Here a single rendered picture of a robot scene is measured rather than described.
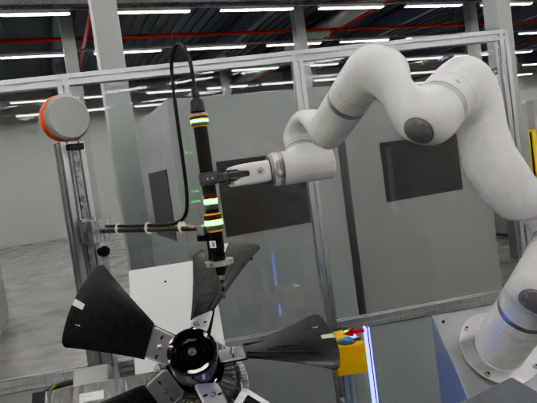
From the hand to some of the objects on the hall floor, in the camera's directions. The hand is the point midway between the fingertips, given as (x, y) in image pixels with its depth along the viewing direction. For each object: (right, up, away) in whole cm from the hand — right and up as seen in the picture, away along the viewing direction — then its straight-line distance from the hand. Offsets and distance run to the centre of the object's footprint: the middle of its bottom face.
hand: (207, 178), depth 133 cm
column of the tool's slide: (-28, -164, +61) cm, 177 cm away
